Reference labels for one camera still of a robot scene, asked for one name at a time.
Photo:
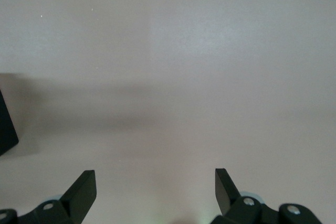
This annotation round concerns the black rectangular plastic box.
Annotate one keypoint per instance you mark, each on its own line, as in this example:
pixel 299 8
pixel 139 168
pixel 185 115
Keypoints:
pixel 6 124

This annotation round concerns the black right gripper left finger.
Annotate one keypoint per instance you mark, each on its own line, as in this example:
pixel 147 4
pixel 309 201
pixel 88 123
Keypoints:
pixel 73 197

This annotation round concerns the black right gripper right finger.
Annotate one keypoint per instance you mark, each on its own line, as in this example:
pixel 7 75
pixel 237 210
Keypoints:
pixel 228 200

